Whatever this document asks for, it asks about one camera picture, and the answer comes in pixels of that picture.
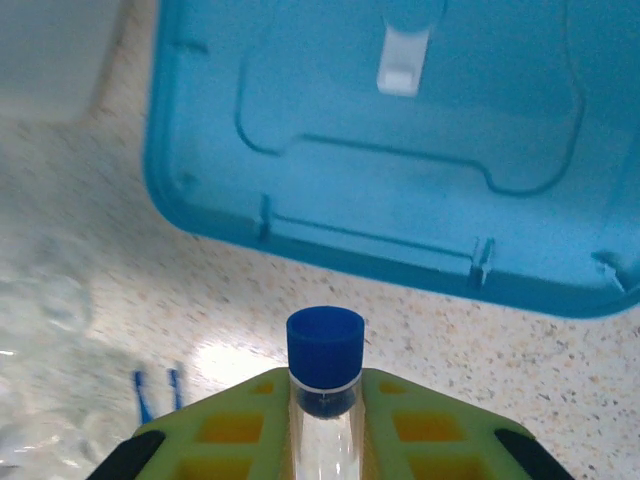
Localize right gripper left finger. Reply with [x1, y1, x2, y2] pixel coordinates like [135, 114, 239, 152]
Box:
[94, 367, 292, 480]

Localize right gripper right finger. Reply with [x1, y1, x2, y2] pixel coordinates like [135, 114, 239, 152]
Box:
[359, 367, 577, 480]

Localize blue plastic tweezers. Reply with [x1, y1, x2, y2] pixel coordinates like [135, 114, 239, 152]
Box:
[130, 367, 187, 427]

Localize blue-capped clear test tube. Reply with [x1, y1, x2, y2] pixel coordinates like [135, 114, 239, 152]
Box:
[285, 305, 366, 480]

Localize round clear glass flask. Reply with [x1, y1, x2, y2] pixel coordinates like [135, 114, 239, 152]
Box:
[0, 344, 137, 480]

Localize blue plastic bin lid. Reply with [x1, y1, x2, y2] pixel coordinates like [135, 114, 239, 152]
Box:
[143, 0, 640, 320]

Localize white plastic storage bin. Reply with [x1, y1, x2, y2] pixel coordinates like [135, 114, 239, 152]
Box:
[0, 0, 124, 124]

